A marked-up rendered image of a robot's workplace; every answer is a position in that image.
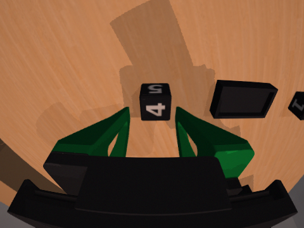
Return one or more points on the black number cube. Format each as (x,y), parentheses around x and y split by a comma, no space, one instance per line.
(155,102)
(297,105)

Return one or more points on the black rectangular tray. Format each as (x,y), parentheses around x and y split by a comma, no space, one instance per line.
(241,99)

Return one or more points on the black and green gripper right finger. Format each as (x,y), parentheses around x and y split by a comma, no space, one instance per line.
(233,152)

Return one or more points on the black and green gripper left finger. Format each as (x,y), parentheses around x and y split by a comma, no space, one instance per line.
(96,138)

